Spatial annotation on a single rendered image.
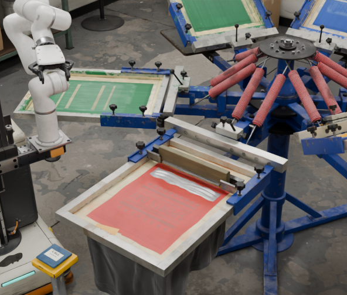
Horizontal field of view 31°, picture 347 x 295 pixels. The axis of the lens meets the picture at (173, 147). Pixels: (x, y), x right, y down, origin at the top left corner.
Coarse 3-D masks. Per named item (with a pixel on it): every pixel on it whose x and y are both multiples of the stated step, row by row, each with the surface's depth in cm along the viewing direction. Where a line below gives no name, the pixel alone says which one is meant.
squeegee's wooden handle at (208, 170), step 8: (160, 152) 291; (168, 152) 288; (176, 152) 286; (168, 160) 290; (176, 160) 287; (184, 160) 284; (192, 160) 281; (200, 160) 280; (184, 168) 286; (192, 168) 283; (200, 168) 279; (208, 168) 276; (216, 168) 275; (208, 176) 279; (216, 176) 275; (224, 176) 272
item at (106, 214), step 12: (156, 168) 294; (168, 168) 294; (144, 180) 285; (156, 180) 285; (120, 192) 278; (108, 204) 270; (96, 216) 263; (108, 216) 263; (120, 216) 263; (132, 216) 263; (120, 228) 256
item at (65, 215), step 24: (168, 144) 309; (192, 144) 305; (120, 168) 288; (240, 168) 288; (96, 192) 273; (72, 216) 258; (216, 216) 257; (96, 240) 250; (120, 240) 245; (192, 240) 245; (144, 264) 237; (168, 264) 233
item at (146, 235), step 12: (192, 180) 285; (180, 192) 277; (228, 192) 277; (204, 204) 270; (192, 216) 263; (132, 228) 256; (144, 228) 256; (156, 228) 256; (180, 228) 256; (132, 240) 250; (144, 240) 250; (156, 240) 250; (168, 240) 250
